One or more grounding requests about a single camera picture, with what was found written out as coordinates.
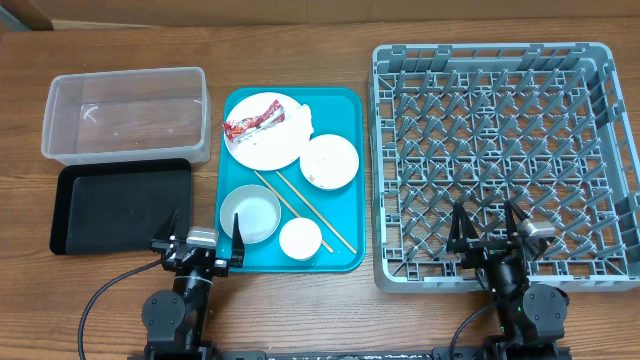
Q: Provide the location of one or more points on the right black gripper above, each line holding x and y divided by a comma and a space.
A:
484, 251

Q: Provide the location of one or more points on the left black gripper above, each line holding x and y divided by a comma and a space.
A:
220, 267

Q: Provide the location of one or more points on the grey bowl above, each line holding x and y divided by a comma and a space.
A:
258, 210

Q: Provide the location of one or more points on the white cup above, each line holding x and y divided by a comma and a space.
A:
300, 239

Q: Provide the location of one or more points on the red snack wrapper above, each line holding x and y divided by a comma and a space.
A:
239, 130

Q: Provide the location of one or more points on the large pink plate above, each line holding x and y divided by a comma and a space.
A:
270, 149

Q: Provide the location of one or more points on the pink bowl with rice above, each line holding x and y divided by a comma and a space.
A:
329, 162

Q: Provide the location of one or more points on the white napkin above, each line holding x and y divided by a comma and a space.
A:
299, 122

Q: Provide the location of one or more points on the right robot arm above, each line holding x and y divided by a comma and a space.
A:
531, 316

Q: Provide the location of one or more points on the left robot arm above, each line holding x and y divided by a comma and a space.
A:
175, 319

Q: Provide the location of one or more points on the grey dishwasher rack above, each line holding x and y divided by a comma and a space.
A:
541, 124

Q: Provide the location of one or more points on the clear plastic waste bin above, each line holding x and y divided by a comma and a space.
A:
128, 115

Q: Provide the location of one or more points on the black plastic tray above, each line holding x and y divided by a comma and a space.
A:
116, 207

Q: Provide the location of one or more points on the teal serving tray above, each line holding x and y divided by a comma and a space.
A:
340, 214

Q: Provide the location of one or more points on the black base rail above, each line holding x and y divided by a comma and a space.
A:
437, 353

